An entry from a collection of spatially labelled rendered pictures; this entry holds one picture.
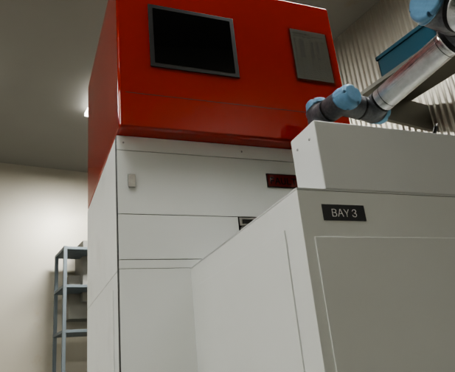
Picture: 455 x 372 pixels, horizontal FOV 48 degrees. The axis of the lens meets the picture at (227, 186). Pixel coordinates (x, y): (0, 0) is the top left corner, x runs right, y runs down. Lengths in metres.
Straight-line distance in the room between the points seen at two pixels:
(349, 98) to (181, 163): 0.53
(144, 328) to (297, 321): 0.58
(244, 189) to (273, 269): 0.65
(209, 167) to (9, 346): 5.54
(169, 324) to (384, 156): 0.72
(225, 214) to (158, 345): 0.43
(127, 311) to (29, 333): 5.57
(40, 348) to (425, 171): 6.21
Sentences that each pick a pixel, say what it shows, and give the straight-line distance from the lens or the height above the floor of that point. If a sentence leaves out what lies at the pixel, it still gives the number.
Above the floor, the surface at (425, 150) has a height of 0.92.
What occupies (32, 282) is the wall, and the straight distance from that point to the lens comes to 7.02.
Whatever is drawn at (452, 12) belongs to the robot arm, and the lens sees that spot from 1.34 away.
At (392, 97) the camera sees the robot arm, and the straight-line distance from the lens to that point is 1.60.
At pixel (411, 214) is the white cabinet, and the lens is 1.02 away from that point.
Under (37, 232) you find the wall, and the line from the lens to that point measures 7.19.
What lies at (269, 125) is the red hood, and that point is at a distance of 1.66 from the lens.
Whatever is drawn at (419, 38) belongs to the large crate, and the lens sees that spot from 3.69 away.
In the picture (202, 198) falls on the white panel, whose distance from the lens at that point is 1.52.
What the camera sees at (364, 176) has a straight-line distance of 0.99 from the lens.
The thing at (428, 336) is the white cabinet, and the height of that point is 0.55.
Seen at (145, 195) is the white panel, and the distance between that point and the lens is 1.47.
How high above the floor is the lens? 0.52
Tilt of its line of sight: 21 degrees up
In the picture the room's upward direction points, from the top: 6 degrees counter-clockwise
